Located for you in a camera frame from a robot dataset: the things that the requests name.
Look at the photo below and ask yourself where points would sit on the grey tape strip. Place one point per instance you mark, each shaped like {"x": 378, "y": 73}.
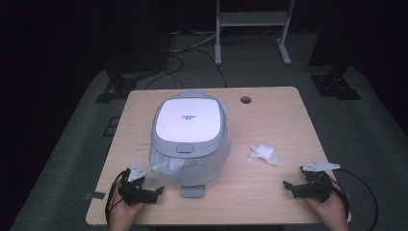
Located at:
{"x": 95, "y": 195}

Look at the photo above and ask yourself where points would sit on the translucent white bin liner bag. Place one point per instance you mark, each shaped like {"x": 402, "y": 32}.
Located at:
{"x": 166, "y": 165}

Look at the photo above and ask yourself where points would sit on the grey pedal trash can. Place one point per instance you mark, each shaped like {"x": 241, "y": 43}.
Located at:
{"x": 189, "y": 123}

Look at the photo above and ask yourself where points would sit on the person's right hand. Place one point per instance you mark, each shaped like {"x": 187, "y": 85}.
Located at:
{"x": 333, "y": 215}

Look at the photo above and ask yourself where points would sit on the person's left hand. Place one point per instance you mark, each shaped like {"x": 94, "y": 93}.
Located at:
{"x": 120, "y": 215}

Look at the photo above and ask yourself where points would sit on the black stand base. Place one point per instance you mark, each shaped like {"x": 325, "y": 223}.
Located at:
{"x": 335, "y": 86}
{"x": 117, "y": 88}

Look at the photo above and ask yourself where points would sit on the white tissue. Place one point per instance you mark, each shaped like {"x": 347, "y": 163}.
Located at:
{"x": 264, "y": 153}

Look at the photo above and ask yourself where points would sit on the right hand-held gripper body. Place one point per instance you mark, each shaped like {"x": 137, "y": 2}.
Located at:
{"x": 319, "y": 187}

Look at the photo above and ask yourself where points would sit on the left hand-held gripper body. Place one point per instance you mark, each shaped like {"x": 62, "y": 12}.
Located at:
{"x": 131, "y": 191}

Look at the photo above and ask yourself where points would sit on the white metal stand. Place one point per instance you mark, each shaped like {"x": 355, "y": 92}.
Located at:
{"x": 251, "y": 18}

